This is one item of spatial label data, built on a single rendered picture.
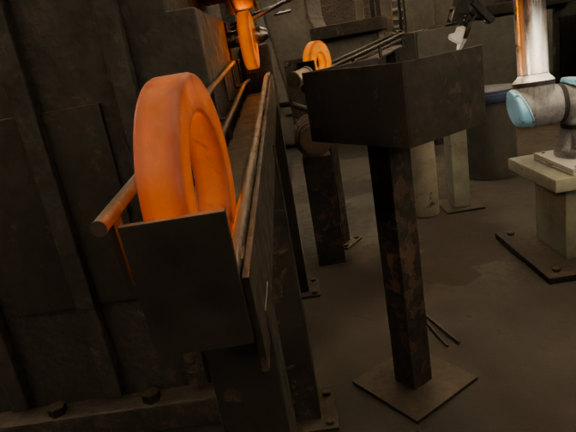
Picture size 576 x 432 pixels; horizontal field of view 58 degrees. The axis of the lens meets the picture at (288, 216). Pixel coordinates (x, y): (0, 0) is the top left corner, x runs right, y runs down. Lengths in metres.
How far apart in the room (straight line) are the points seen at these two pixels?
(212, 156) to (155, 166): 0.14
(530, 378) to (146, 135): 1.09
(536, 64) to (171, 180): 1.46
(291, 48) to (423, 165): 2.23
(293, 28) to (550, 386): 3.40
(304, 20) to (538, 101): 2.73
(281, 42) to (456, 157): 2.26
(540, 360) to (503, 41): 2.80
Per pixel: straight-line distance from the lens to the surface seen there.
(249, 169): 0.59
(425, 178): 2.23
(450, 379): 1.29
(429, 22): 5.83
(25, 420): 1.41
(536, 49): 1.72
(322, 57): 1.99
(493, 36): 3.83
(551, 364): 1.36
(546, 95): 1.72
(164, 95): 0.40
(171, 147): 0.37
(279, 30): 4.24
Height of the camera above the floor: 0.77
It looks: 17 degrees down
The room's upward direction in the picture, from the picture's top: 10 degrees counter-clockwise
